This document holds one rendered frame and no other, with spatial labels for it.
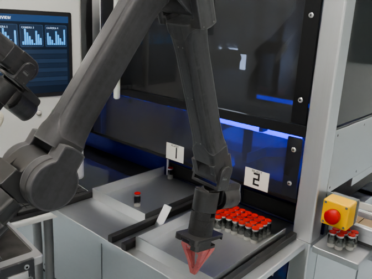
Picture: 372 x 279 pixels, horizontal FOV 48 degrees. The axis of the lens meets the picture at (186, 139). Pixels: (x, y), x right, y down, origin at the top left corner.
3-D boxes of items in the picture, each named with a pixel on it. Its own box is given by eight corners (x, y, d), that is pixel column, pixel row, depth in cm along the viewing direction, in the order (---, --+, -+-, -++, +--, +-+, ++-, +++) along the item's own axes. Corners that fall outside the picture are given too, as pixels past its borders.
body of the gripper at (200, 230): (222, 241, 98) (228, 211, 97) (195, 249, 90) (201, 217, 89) (201, 232, 102) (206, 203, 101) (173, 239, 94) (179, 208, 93)
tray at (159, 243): (213, 210, 136) (213, 200, 135) (284, 239, 120) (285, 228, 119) (135, 248, 111) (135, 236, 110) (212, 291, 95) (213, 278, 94)
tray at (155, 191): (163, 174, 165) (163, 166, 164) (215, 194, 149) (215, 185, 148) (92, 197, 140) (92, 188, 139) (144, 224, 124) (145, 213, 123)
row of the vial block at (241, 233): (209, 220, 128) (210, 207, 127) (259, 242, 117) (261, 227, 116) (205, 222, 126) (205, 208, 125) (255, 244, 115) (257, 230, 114)
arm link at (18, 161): (-25, 180, 59) (-10, 194, 56) (29, 130, 63) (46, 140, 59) (15, 215, 65) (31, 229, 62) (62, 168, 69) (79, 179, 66)
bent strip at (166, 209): (164, 221, 126) (164, 203, 125) (171, 225, 125) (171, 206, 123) (128, 237, 116) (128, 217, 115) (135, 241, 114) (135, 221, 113)
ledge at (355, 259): (331, 234, 128) (332, 229, 127) (375, 251, 119) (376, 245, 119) (311, 251, 117) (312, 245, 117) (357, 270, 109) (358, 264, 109)
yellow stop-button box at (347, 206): (330, 214, 119) (334, 191, 117) (355, 223, 114) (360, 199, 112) (319, 222, 113) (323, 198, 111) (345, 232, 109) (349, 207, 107)
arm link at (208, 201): (190, 182, 94) (209, 189, 90) (210, 180, 99) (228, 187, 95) (185, 211, 95) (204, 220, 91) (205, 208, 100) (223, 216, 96)
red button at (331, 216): (327, 218, 113) (329, 204, 111) (341, 223, 110) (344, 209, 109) (321, 222, 110) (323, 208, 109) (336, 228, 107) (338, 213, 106)
